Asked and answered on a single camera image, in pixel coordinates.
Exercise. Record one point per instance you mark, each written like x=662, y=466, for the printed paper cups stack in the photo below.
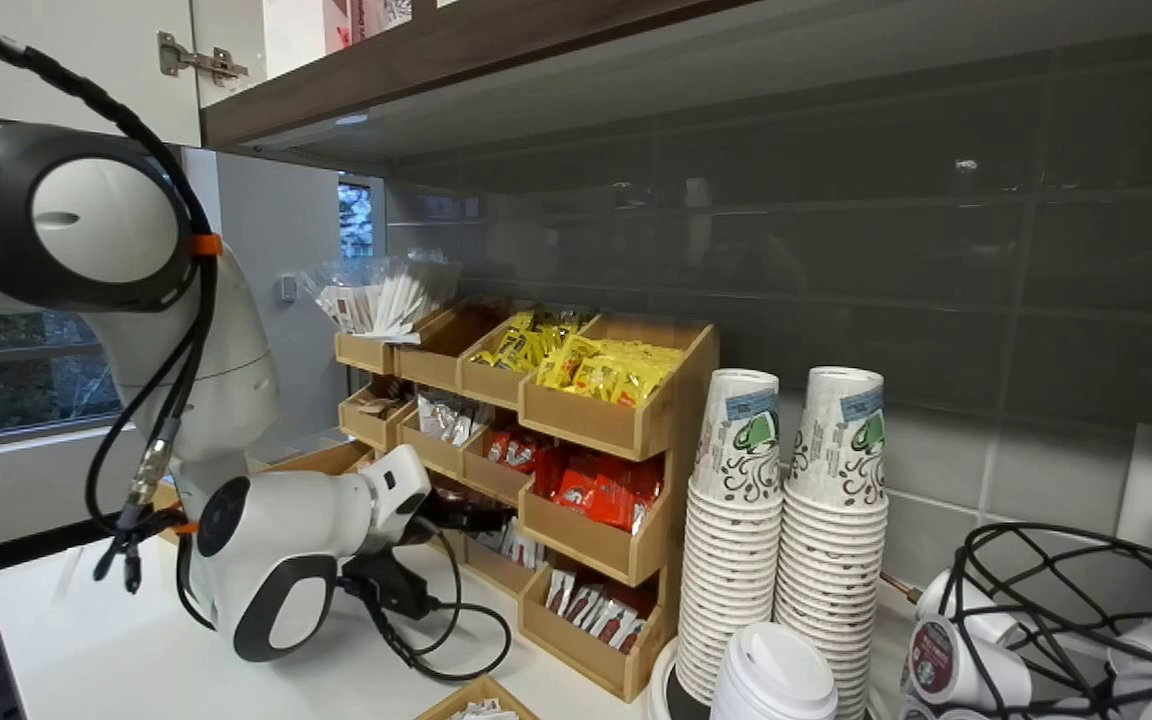
x=839, y=532
x=730, y=532

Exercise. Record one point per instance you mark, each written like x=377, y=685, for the wooden tiered condiment organizer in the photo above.
x=360, y=354
x=423, y=364
x=588, y=421
x=491, y=385

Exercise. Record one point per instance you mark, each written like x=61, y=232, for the large window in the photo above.
x=17, y=375

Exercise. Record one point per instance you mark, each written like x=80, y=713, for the low wooden box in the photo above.
x=320, y=458

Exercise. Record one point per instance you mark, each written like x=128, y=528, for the narrow window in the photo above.
x=354, y=225

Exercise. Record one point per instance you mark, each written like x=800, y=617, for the red white box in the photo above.
x=360, y=17

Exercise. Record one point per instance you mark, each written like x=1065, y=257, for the red white packets pile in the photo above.
x=517, y=448

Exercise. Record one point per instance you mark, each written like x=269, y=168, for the coffee pods pile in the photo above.
x=949, y=661

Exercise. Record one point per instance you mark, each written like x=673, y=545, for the yellow mustard packets pile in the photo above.
x=608, y=368

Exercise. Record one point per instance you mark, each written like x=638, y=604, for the gold yellow packets pile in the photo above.
x=523, y=347

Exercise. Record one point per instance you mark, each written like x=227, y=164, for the metal cabinet hinge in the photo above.
x=203, y=60

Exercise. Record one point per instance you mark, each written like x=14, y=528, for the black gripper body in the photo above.
x=450, y=511

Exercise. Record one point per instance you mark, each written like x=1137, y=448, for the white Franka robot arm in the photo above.
x=69, y=215

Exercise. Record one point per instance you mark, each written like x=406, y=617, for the white paper stick packs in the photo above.
x=396, y=307

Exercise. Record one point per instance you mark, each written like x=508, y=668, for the upper wall cabinet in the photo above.
x=69, y=67

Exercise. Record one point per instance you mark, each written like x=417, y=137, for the white wall switch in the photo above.
x=286, y=286

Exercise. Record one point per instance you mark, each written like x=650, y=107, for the sriracha sauce packets pile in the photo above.
x=592, y=610

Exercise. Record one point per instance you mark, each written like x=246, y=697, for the white cup lids stack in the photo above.
x=773, y=672

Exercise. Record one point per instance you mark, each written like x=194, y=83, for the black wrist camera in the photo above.
x=388, y=580

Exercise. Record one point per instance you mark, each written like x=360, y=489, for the brown sugar packets pile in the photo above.
x=375, y=396

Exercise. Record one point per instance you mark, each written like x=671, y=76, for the small wooden packet box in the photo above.
x=450, y=697

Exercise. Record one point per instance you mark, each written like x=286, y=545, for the red ketchup packets pile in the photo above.
x=601, y=485

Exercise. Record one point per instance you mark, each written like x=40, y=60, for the clear wrapped straws bundle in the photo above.
x=341, y=307

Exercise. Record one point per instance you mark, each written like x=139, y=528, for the silver white packets pile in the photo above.
x=450, y=421

